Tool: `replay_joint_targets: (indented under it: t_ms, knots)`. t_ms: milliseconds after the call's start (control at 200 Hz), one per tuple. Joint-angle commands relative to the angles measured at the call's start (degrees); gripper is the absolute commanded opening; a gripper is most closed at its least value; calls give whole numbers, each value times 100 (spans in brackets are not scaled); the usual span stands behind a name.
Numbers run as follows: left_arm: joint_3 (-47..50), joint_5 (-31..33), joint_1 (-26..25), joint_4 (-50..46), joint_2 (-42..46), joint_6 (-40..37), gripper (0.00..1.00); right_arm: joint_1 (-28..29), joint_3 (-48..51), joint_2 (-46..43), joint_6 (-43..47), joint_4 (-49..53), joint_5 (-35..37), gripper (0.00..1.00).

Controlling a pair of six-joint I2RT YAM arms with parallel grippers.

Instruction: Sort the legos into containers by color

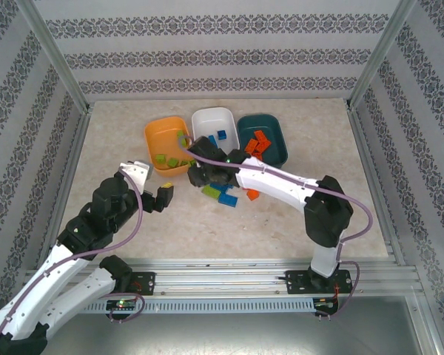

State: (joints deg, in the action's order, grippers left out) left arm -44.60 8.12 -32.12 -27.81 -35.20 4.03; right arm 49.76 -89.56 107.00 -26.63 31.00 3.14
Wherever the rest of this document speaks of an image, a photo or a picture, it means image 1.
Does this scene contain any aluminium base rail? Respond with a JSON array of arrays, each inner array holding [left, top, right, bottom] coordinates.
[[20, 257, 425, 297]]

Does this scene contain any orange plastic container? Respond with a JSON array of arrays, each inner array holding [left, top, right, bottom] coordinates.
[[144, 115, 194, 177]]

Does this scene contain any aluminium side rail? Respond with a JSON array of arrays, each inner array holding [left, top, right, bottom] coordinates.
[[346, 109, 404, 266], [35, 109, 94, 269]]

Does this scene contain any small circuit board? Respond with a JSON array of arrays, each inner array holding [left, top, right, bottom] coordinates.
[[106, 300, 138, 311], [314, 297, 340, 310]]

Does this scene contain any teal plastic container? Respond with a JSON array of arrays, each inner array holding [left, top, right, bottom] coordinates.
[[236, 114, 289, 169]]

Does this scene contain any grey slotted cable duct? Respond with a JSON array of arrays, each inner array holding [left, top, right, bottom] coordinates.
[[84, 297, 316, 315]]

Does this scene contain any aluminium frame post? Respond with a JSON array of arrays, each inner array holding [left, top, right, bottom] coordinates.
[[346, 0, 420, 112], [13, 0, 94, 114]]

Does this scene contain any white plastic container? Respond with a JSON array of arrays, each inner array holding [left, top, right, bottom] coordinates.
[[191, 106, 241, 156]]

